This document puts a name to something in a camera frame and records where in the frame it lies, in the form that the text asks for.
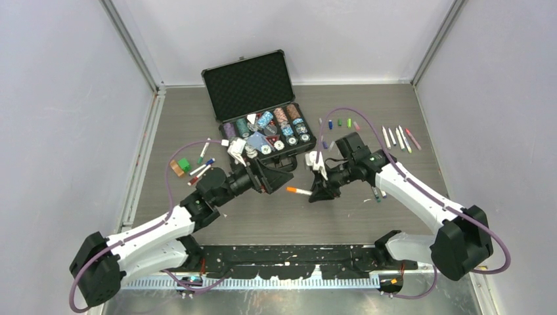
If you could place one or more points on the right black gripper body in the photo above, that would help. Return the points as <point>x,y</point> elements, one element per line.
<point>337,176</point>

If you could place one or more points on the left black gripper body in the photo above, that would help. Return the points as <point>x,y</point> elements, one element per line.
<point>256,179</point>

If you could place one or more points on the orange cap white marker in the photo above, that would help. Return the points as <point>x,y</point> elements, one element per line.
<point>299,191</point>

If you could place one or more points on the dark green marker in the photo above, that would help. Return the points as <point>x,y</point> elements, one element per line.
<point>377,195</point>

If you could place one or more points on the green cap white marker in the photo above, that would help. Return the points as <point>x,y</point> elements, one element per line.
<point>400,140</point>

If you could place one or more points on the lime green cap marker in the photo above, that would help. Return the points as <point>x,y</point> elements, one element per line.
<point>404,140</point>

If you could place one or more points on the pink marker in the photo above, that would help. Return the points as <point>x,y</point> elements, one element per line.
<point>413,139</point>

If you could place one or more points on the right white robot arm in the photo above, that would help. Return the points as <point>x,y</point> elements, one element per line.
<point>459,240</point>

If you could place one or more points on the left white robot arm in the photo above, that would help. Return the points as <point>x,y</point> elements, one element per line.
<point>104,264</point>

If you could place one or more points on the blue tip white marker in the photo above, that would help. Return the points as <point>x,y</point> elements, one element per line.
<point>202,167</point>

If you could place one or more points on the green tip white marker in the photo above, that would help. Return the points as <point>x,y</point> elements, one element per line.
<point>204,150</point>

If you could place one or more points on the black poker chip case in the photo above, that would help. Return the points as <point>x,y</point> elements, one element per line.
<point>253,98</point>

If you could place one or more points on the green toy block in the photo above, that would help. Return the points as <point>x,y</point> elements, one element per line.
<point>184,164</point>

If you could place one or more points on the brown wooden block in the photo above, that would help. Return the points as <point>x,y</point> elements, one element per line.
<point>175,167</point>

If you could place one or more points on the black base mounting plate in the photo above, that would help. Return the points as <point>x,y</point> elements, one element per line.
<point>291,262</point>

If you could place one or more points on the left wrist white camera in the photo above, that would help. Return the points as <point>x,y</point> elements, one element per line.
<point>235,147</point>

